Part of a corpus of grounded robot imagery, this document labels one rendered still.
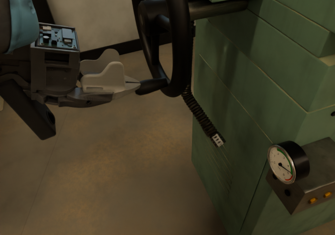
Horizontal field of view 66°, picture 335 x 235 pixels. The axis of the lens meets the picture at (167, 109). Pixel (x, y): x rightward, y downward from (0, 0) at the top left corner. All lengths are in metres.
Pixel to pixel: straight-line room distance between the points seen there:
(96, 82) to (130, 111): 1.11
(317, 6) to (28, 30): 0.34
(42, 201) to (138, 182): 0.41
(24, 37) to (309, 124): 0.42
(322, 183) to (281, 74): 0.19
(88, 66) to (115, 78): 0.05
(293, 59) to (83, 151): 1.09
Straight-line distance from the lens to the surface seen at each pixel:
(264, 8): 0.50
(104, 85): 0.38
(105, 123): 1.44
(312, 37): 0.42
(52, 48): 0.33
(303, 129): 0.50
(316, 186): 0.50
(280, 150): 0.44
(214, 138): 0.57
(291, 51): 0.46
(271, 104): 0.53
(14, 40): 0.24
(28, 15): 0.23
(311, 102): 0.45
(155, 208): 1.12
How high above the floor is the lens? 1.01
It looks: 44 degrees down
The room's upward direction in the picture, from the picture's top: 4 degrees counter-clockwise
